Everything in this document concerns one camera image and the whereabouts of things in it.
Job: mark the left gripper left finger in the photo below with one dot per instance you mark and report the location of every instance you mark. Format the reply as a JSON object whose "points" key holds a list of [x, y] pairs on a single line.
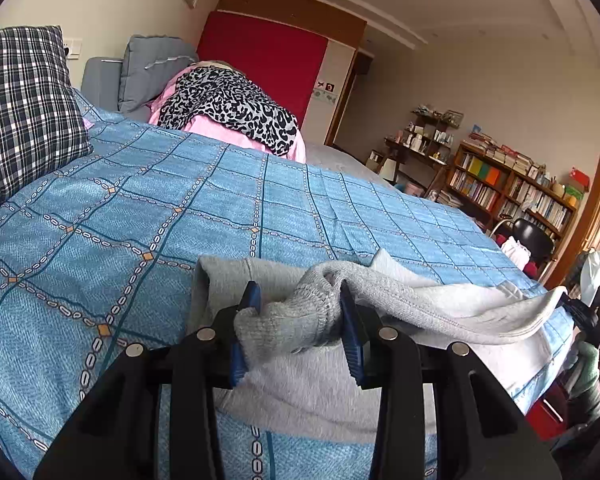
{"points": [[114, 432]]}

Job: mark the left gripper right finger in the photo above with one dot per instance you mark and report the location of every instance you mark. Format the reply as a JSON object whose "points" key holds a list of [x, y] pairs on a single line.
{"points": [[480, 433]]}

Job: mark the grey sweatpants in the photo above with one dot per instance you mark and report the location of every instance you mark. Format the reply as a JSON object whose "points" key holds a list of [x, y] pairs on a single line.
{"points": [[317, 347]]}

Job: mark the blue patterned bedspread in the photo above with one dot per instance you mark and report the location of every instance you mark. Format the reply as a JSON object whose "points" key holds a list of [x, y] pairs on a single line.
{"points": [[100, 253]]}

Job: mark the white cloth on chair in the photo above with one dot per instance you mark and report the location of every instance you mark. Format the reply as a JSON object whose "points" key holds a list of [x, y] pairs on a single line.
{"points": [[516, 252]]}

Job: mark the black chair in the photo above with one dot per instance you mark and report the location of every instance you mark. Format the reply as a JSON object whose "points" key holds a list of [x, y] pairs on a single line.
{"points": [[531, 236]]}

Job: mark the light blue hanging garment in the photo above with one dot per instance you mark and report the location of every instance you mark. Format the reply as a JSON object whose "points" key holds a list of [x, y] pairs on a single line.
{"points": [[590, 277]]}

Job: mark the wooden bookshelf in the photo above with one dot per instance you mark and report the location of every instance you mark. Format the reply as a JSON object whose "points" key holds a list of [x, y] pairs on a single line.
{"points": [[490, 191]]}

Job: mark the dark wooden desk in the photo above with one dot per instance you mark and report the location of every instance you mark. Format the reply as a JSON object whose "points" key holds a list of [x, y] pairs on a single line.
{"points": [[416, 157]]}

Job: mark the pink quilt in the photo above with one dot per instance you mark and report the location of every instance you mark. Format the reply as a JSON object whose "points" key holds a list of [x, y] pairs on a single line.
{"points": [[215, 129]]}

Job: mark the plaid pillow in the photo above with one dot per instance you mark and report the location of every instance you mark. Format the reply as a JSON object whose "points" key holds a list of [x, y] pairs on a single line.
{"points": [[41, 126]]}

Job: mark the grey padded headboard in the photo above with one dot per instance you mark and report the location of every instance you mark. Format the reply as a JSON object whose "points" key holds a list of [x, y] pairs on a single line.
{"points": [[128, 85]]}

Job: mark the leopard print blanket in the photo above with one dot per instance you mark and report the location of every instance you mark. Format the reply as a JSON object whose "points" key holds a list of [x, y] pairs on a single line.
{"points": [[230, 105]]}

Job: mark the red wardrobe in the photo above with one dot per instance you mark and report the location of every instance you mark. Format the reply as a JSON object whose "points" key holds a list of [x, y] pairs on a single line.
{"points": [[283, 60]]}

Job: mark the wall power socket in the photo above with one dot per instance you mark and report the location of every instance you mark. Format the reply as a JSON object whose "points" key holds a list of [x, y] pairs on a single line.
{"points": [[73, 48]]}

